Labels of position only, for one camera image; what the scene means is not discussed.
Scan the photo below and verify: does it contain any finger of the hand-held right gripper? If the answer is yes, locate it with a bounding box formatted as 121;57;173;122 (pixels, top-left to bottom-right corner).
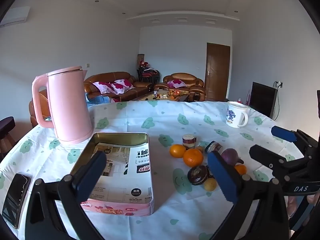
249;144;306;178
271;126;313;156

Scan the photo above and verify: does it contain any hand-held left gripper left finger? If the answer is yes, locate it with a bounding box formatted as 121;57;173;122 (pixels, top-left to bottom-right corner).
25;151;108;240

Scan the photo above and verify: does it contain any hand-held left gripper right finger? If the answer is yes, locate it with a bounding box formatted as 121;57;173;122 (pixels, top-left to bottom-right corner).
207;151;292;240

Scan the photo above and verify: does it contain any small yellow potato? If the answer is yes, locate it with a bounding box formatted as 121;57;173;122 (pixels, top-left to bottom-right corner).
203;177;217;192

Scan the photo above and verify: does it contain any small mandarin orange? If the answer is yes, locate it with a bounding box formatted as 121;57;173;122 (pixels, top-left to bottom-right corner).
234;164;247;176

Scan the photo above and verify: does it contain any purple passion fruit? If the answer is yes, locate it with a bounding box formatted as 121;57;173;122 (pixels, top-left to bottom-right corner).
221;148;244;167

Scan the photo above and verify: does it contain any chocolate donut cake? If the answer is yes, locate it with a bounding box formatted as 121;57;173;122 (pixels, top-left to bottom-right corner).
187;165;210;186

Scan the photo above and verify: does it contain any dark cake roll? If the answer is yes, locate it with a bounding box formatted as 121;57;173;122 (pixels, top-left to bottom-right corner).
204;141;223;154

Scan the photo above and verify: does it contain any large mandarin orange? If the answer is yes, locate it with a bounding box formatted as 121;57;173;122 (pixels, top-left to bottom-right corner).
183;149;204;168

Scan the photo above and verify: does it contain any small layered cake cup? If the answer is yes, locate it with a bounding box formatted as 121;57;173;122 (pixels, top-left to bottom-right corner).
182;134;197;150

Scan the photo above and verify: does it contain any pink metal tin box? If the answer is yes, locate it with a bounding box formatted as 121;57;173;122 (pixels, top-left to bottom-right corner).
69;132;154;217

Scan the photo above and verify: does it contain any medium mandarin orange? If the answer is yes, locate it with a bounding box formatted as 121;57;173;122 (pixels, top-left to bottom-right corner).
170;144;187;158

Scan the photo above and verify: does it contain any person's right hand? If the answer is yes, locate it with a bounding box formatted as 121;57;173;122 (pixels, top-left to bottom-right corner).
287;194;317;229

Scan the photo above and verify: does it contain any printed paper sheet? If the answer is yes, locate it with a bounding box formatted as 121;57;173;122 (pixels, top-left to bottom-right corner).
85;142;150;202

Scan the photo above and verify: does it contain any black television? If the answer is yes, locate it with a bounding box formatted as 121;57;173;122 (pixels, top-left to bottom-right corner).
250;82;277;118

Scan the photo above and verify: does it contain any white printed mug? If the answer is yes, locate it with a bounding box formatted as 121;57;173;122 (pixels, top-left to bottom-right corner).
226;101;249;128

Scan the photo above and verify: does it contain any pink electric kettle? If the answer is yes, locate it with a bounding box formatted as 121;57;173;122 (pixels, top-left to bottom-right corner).
32;66;93;145

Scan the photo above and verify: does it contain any blue checked cloth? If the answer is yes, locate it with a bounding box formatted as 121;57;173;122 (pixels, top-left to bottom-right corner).
85;93;113;105

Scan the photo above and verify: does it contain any black smartphone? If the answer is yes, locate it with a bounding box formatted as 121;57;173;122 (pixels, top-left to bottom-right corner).
1;173;32;229

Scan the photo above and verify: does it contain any white tablecloth with green clouds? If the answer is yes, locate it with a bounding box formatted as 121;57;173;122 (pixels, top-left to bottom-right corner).
0;100;304;240

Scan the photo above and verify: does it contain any brown leather chair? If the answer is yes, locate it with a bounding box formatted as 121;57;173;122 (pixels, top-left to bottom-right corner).
29;89;54;128

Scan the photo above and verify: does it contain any brown wooden door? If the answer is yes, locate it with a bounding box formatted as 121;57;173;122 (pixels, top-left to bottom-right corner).
205;42;230;101

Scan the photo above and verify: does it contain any floral pink pillow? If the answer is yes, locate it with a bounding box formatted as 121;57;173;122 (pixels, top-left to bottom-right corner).
167;79;188;88
92;81;115;94
110;79;135;95

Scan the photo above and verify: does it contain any dark wooden stool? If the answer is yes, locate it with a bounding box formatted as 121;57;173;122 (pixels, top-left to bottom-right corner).
0;116;16;160

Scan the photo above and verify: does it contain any cluttered coffee table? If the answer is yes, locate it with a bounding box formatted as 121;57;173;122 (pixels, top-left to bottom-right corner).
130;90;190;102

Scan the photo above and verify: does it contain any long brown leather sofa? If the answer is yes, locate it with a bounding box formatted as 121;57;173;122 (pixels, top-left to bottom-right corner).
84;72;154;102

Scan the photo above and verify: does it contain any brown leather armchair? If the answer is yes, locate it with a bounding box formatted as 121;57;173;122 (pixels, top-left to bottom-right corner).
154;73;207;102

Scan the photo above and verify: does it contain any stack of dark chairs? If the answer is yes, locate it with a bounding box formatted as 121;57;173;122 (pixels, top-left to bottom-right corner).
137;66;160;84

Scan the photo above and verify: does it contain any white air conditioner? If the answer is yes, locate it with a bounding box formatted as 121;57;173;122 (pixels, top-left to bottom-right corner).
0;6;30;28

